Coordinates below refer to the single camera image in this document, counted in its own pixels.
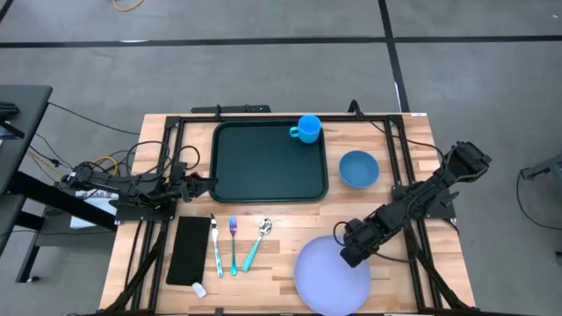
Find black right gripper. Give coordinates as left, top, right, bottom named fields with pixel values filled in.
left=339, top=218, right=384, bottom=269

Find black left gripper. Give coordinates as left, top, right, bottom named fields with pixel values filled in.
left=177, top=172, right=220, bottom=204

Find lavender round plate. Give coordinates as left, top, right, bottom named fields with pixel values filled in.
left=293, top=234, right=372, bottom=316

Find teal handled knife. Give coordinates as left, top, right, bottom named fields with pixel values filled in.
left=209, top=212, right=225, bottom=278

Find teal handled fork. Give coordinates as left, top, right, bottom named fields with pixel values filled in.
left=227, top=216, right=239, bottom=277

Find black cloth napkin white tag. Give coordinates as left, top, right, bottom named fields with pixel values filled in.
left=165, top=215, right=213, bottom=299

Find teal handled spoon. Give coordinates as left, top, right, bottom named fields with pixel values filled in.
left=241, top=218, right=273, bottom=273

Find blue plastic bowl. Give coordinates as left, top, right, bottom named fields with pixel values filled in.
left=338, top=149, right=380, bottom=190

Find dark green plastic tray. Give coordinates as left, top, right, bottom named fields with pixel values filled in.
left=209, top=118, right=330, bottom=204

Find black bar device blue light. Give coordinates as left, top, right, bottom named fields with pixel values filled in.
left=191, top=104, right=272, bottom=116

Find white paper sheet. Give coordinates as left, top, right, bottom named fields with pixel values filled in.
left=68, top=188, right=120, bottom=230

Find blue plastic cup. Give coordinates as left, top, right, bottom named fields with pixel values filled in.
left=289, top=114, right=323, bottom=145

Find black side desk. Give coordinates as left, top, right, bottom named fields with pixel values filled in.
left=0, top=84, right=120, bottom=283

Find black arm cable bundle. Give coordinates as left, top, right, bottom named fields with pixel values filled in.
left=78, top=140, right=202, bottom=185

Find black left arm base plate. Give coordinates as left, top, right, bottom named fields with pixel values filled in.
left=114, top=197, right=177, bottom=223

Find thin black floor cable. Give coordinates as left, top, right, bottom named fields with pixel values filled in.
left=47, top=101, right=141, bottom=137

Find black cable loop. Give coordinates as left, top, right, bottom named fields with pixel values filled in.
left=515, top=168, right=562, bottom=232

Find yellow cable loop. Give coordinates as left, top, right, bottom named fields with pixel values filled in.
left=112, top=0, right=146, bottom=13

